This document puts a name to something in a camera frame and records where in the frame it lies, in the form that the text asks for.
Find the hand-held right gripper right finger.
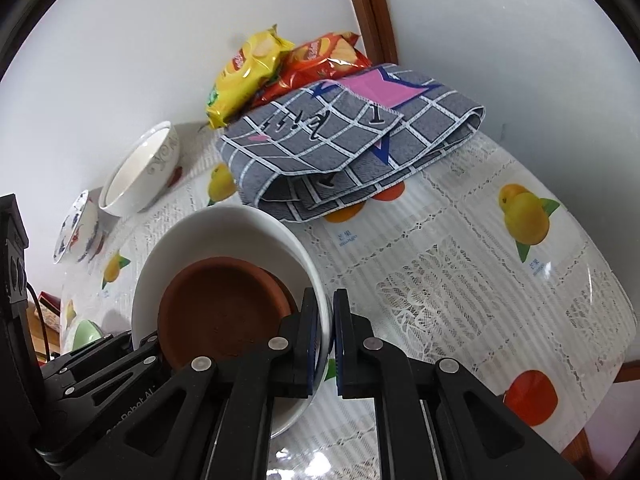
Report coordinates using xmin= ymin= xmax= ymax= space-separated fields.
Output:
xmin=332 ymin=288 xmax=586 ymax=480

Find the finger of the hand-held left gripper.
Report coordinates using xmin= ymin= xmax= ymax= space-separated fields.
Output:
xmin=65 ymin=355 xmax=173 ymax=433
xmin=42 ymin=332 xmax=160 ymax=383

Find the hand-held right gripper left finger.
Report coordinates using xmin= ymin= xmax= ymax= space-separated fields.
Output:
xmin=62 ymin=286 xmax=321 ymax=480

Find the green plate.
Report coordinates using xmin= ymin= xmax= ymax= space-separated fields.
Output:
xmin=62 ymin=319 xmax=113 ymax=356

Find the brown clay dish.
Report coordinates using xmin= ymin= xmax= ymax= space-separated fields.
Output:
xmin=157 ymin=256 xmax=300 ymax=368

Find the plain white bowl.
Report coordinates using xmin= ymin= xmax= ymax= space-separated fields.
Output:
xmin=131 ymin=206 xmax=333 ymax=438

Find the red cover notebook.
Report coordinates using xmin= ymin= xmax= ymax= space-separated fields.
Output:
xmin=34 ymin=290 xmax=63 ymax=331

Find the blue crane patterned bowl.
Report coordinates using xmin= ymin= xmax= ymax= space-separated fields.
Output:
xmin=52 ymin=189 xmax=101 ymax=265

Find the grey checked cloth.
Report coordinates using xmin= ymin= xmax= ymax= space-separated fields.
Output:
xmin=216 ymin=62 xmax=486 ymax=224

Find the white bowl with grey pattern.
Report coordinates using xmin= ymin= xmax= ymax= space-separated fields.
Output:
xmin=98 ymin=121 xmax=181 ymax=217

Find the yellow snack packet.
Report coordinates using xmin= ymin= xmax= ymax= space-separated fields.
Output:
xmin=206 ymin=24 xmax=296 ymax=131

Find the red snack packet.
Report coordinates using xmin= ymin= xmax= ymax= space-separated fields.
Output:
xmin=250 ymin=32 xmax=375 ymax=108

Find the black cable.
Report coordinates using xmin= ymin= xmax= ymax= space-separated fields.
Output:
xmin=26 ymin=284 xmax=51 ymax=361

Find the brown wooden door frame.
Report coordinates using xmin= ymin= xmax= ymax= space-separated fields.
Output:
xmin=336 ymin=0 xmax=401 ymax=66

